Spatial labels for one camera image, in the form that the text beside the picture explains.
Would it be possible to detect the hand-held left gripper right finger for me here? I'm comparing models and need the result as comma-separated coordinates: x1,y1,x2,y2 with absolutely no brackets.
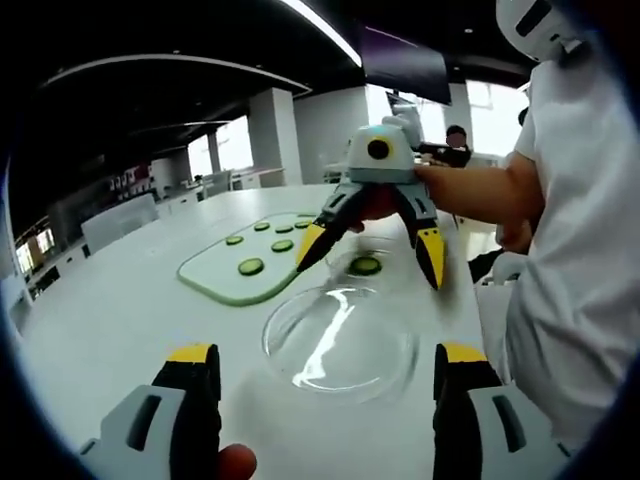
432,341,571,480

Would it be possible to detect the white rounded chair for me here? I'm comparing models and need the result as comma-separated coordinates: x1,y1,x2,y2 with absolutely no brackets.
479,249,526,286

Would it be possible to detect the clear glass petri dish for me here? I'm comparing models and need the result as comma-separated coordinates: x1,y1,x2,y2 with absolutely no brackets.
323,247,401,291

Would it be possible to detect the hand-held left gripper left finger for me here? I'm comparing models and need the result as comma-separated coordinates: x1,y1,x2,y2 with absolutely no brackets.
79,342,224,480

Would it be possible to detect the group of cucumber slices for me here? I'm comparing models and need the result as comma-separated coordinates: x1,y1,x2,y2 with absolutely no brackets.
223,219,314,278

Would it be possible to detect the white green-edged cutting board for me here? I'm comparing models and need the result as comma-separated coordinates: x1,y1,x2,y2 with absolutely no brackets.
177,208,321,307

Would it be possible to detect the person's left hand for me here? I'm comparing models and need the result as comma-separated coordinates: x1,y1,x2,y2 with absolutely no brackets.
217,443,259,480

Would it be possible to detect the white worn device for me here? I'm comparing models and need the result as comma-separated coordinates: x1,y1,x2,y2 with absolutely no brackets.
494,0,589,64

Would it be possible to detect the curved ceiling light strip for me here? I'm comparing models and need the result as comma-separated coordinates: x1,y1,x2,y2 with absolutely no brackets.
39,54,311,96

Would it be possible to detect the clear petri dish lid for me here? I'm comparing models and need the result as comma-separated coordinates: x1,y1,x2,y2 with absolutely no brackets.
262,283,420,407

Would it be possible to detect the single green cucumber slice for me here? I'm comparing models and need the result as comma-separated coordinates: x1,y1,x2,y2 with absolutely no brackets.
348,256,384,276

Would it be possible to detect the person's right hand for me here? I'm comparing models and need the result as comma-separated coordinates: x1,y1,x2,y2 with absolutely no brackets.
349,185,404,235

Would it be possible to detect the person in white shirt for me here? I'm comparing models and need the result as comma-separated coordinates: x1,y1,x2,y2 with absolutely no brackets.
477,49,636,446

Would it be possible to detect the dark hanging panel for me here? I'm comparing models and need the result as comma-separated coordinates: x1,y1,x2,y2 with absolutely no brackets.
362,24,451,104

